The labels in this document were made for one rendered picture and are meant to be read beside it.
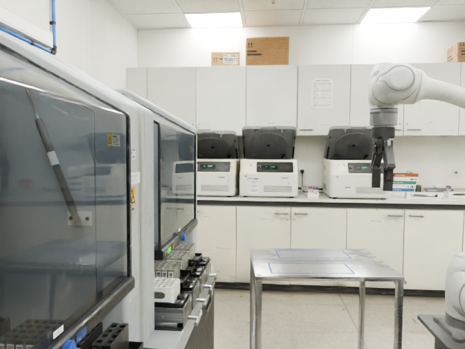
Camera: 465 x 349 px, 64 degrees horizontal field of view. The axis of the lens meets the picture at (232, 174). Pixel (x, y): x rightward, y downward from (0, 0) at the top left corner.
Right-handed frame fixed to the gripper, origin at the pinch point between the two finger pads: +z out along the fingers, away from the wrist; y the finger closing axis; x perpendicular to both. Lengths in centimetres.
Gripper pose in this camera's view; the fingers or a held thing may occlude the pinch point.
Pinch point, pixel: (381, 185)
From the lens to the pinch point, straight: 140.0
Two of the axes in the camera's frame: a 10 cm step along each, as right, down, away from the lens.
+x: -10.0, -0.1, 0.9
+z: -0.1, 10.0, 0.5
